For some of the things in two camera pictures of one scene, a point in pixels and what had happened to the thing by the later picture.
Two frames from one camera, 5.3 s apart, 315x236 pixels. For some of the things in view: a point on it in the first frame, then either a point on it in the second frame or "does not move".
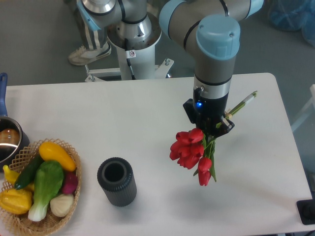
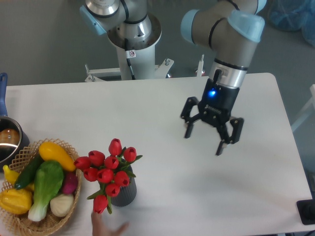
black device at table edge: x=306 y=211 does not move
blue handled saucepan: x=13 y=139 does not move
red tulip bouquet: x=194 y=150 to x=111 y=172
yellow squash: x=49 y=151 does not move
